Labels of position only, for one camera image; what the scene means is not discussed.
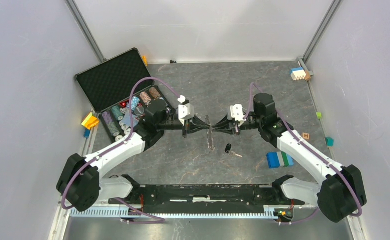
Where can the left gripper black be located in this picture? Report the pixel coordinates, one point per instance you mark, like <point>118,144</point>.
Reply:
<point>193,125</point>

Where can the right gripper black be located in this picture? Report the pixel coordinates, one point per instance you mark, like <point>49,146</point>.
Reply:
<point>230,128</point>

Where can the keys with black tag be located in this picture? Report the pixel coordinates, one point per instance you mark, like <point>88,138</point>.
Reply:
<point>228,150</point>

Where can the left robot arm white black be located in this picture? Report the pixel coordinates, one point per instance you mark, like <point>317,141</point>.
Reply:
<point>80,183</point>

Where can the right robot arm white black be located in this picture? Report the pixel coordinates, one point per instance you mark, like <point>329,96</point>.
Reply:
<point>338,191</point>

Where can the blue green white block stack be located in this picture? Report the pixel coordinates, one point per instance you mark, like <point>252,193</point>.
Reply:
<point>278,160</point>

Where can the wooden letter H cube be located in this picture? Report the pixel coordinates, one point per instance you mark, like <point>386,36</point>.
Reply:
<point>306,136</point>

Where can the black poker chip case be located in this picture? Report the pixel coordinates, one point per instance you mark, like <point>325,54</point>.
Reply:
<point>110,89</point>

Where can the orange yellow block behind case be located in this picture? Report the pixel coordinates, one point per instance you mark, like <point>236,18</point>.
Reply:
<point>144,60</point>

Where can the blue white tan block stack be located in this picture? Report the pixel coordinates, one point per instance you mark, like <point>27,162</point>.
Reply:
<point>299,74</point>

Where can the teal cube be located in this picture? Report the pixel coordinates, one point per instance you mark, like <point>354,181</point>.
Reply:
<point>329,141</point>

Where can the small blue block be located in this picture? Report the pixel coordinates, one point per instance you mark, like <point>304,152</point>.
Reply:
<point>86,133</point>

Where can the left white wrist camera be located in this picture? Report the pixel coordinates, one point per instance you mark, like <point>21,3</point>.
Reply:
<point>185,110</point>

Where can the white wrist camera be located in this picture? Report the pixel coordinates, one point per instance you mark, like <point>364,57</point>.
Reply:
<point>185,110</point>
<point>235,112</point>

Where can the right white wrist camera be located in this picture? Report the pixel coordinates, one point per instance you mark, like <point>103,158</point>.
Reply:
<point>235,112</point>

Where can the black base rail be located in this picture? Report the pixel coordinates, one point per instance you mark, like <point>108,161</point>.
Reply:
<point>196,199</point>

